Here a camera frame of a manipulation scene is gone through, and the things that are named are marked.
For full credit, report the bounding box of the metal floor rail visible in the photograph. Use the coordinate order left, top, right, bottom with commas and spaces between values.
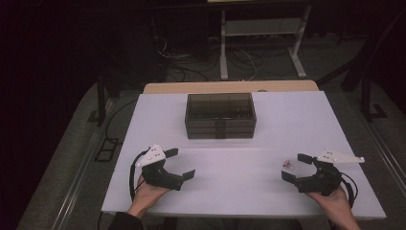
360, 121, 406, 193
51, 95, 118, 230

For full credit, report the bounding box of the black metal stand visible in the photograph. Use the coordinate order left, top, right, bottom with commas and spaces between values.
360, 76, 389, 123
87, 73, 113, 127

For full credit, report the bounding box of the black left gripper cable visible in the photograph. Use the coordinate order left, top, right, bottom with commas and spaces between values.
128, 148, 151, 202

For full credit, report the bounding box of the wooden table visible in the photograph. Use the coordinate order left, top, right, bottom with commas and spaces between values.
142, 80, 320, 95

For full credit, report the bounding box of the person's right hand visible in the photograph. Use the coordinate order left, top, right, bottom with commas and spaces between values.
305, 186, 353, 219

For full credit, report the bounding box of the smoky clear drawer organizer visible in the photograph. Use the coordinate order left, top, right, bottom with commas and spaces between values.
184, 92, 258, 140

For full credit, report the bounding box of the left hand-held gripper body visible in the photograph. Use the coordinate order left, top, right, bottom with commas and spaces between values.
134, 143, 186, 192

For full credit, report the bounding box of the person's left hand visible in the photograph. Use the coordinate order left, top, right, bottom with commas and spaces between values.
127, 174, 172, 220

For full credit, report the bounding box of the white desk frame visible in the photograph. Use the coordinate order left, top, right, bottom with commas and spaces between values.
207, 0, 315, 81

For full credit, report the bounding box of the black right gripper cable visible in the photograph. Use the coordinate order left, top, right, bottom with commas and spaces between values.
339, 172, 359, 209

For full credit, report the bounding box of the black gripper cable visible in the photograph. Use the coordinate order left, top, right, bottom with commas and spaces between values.
128, 148, 151, 202
339, 172, 359, 209

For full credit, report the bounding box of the bundle of floor cables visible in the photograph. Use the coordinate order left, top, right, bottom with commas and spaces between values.
152, 34, 291, 82

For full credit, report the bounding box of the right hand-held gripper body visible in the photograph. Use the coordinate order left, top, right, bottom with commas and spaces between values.
295, 148, 366, 197

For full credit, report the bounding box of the white table board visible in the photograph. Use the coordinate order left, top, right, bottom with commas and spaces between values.
101, 90, 387, 221

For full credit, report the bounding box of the black flat floor bracket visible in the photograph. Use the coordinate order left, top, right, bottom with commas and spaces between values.
94, 137, 121, 163

